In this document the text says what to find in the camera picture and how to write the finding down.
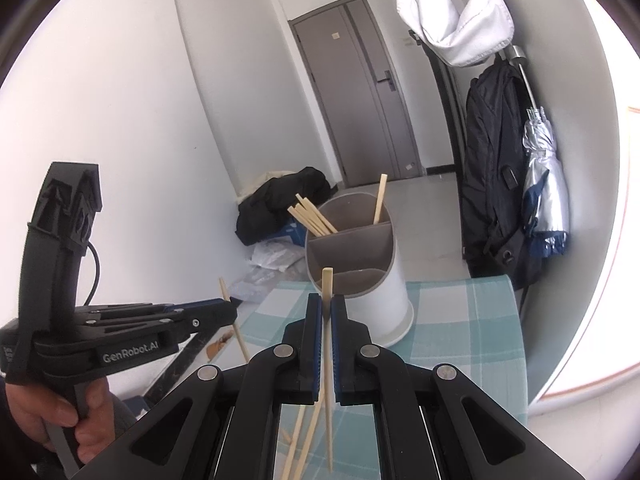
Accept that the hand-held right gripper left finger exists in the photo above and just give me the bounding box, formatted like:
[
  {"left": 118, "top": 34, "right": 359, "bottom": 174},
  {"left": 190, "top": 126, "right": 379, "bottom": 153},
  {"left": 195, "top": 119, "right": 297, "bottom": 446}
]
[{"left": 72, "top": 294, "right": 322, "bottom": 480}]

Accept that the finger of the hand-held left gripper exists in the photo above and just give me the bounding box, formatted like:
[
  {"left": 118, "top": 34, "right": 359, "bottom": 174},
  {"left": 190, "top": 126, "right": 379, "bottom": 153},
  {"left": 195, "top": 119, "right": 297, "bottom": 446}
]
[
  {"left": 95, "top": 305, "right": 239, "bottom": 346},
  {"left": 75, "top": 298, "right": 232, "bottom": 322}
]

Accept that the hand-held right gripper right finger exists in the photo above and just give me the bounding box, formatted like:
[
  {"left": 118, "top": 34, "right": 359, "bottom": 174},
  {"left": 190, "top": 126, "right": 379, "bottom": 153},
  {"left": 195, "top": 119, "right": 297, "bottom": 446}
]
[{"left": 331, "top": 295, "right": 586, "bottom": 480}]

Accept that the wooden chopstick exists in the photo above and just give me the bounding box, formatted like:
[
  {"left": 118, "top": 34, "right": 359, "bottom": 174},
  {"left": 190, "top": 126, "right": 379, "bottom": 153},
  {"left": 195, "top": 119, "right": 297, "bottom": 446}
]
[
  {"left": 303, "top": 197, "right": 341, "bottom": 234},
  {"left": 287, "top": 206, "right": 328, "bottom": 237},
  {"left": 322, "top": 268, "right": 335, "bottom": 472},
  {"left": 372, "top": 174, "right": 389, "bottom": 225},
  {"left": 297, "top": 192, "right": 337, "bottom": 235},
  {"left": 218, "top": 277, "right": 251, "bottom": 364},
  {"left": 293, "top": 202, "right": 332, "bottom": 236}
]

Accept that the white utensil holder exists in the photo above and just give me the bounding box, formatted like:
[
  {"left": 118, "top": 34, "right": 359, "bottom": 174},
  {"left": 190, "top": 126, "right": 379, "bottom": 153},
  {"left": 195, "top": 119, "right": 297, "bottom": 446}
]
[{"left": 304, "top": 191, "right": 416, "bottom": 348}]

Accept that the pile of wooden chopsticks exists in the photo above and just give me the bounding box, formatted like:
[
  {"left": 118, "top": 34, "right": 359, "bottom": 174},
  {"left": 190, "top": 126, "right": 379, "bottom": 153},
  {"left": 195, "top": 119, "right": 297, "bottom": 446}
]
[{"left": 279, "top": 395, "right": 326, "bottom": 480}]

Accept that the person's left hand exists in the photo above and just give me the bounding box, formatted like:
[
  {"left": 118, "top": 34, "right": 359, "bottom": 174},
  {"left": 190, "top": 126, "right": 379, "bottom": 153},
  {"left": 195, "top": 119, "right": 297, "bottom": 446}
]
[{"left": 5, "top": 374, "right": 127, "bottom": 467}]

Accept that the grey parcel bag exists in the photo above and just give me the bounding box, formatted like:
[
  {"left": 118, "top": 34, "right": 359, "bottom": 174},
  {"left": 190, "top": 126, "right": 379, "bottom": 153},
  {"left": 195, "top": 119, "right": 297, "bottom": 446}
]
[{"left": 226, "top": 266, "right": 282, "bottom": 307}]

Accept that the white plastic bag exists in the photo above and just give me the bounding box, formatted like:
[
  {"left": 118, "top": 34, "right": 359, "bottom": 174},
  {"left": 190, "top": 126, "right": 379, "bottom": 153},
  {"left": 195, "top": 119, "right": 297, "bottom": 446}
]
[{"left": 247, "top": 240, "right": 307, "bottom": 274}]

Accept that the teal plaid tablecloth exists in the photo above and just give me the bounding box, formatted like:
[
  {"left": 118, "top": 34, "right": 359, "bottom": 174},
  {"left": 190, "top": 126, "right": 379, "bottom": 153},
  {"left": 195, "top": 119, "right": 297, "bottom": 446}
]
[{"left": 235, "top": 277, "right": 529, "bottom": 480}]

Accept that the blue cardboard box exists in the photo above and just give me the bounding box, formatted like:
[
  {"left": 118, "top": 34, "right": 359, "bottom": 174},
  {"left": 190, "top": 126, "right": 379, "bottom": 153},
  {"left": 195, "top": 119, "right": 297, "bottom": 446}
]
[{"left": 276, "top": 222, "right": 308, "bottom": 247}]

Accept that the cream cloth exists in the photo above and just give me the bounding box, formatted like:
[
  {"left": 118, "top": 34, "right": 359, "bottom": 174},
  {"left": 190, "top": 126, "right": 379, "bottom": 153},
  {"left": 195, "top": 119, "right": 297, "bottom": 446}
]
[{"left": 239, "top": 170, "right": 297, "bottom": 207}]

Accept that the black jacket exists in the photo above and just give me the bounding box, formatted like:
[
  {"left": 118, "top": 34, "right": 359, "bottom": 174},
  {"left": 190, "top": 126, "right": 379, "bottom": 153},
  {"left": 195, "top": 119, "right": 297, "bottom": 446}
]
[{"left": 235, "top": 166, "right": 334, "bottom": 247}]

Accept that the black backpack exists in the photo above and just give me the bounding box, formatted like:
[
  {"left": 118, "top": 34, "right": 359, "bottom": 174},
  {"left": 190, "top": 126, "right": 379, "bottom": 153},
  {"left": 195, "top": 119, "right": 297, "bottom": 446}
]
[{"left": 459, "top": 64, "right": 547, "bottom": 292}]

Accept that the grey door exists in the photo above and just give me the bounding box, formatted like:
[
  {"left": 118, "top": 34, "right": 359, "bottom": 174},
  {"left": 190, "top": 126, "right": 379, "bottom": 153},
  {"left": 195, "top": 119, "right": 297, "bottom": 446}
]
[{"left": 289, "top": 0, "right": 422, "bottom": 187}]

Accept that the silver folding umbrella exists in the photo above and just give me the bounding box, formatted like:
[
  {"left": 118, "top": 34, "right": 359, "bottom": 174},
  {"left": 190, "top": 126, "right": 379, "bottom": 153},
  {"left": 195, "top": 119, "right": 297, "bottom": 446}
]
[{"left": 520, "top": 106, "right": 572, "bottom": 259}]

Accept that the metal coat hook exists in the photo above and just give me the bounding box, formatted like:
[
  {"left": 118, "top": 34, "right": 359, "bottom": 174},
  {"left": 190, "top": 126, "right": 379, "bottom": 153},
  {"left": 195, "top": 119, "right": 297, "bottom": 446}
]
[{"left": 506, "top": 45, "right": 542, "bottom": 111}]

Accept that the white hanging garment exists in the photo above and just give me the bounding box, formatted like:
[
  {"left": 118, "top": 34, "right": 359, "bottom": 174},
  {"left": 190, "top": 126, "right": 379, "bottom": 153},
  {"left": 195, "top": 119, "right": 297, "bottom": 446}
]
[{"left": 396, "top": 0, "right": 516, "bottom": 68}]

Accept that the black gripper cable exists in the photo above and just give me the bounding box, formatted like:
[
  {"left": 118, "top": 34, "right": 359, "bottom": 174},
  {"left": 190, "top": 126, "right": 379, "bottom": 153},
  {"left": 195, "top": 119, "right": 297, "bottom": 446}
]
[{"left": 86, "top": 241, "right": 102, "bottom": 307}]

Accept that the black door frame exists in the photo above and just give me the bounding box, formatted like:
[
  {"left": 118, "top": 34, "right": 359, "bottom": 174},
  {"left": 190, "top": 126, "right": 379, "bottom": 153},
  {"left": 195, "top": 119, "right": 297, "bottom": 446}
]
[{"left": 422, "top": 40, "right": 472, "bottom": 177}]

